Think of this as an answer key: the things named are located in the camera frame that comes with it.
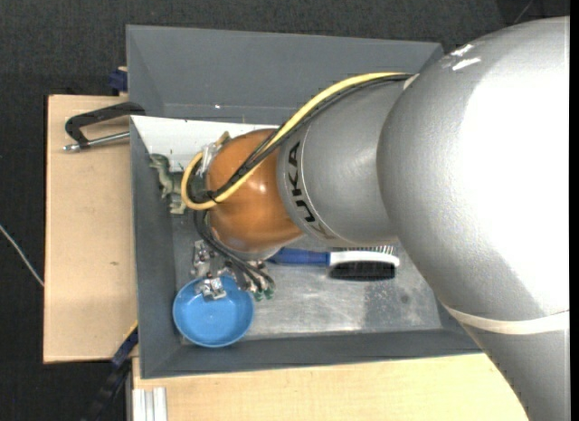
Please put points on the blue and white brush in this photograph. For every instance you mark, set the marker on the blue and white brush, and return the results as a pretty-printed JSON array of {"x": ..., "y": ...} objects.
[{"x": 362, "y": 258}]

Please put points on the grey metal bin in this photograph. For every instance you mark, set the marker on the grey metal bin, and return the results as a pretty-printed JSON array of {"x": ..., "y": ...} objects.
[{"x": 307, "y": 301}]

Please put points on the green toy dinosaur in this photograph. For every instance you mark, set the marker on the green toy dinosaur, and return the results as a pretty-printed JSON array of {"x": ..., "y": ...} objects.
[{"x": 166, "y": 179}]

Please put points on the blue bowl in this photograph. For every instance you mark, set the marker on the blue bowl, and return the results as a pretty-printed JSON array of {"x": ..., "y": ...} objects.
[{"x": 212, "y": 319}]

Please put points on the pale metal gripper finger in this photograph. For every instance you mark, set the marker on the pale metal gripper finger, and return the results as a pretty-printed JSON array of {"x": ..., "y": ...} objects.
[
  {"x": 213, "y": 287},
  {"x": 202, "y": 258}
]

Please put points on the pale wood flat board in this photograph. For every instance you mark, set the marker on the pale wood flat board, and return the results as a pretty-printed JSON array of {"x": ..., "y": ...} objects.
[{"x": 90, "y": 229}]

